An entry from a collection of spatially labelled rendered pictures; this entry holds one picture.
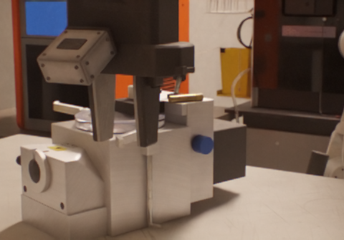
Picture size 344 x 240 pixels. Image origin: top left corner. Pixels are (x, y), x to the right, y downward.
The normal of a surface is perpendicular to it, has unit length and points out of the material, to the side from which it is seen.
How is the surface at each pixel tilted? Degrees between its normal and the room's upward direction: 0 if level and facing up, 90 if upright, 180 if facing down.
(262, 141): 90
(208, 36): 90
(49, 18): 90
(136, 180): 90
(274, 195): 0
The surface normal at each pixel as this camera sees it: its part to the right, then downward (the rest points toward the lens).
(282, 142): -0.51, 0.16
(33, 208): -0.77, 0.12
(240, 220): 0.00, -0.98
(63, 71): -0.41, 0.63
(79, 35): -0.24, -0.77
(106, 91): 0.88, 0.09
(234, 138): 0.65, 0.15
